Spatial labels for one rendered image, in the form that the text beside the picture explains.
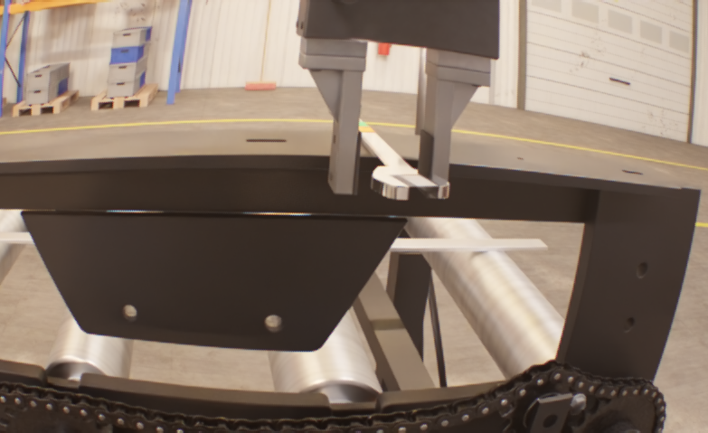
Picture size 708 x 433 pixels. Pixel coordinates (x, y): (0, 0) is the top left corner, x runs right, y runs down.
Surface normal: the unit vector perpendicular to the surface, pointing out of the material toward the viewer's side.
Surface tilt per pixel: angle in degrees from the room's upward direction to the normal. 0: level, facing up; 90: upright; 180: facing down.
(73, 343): 3
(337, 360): 3
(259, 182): 90
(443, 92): 90
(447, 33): 90
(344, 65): 90
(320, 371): 14
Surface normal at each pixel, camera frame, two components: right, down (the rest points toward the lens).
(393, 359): 0.08, -0.95
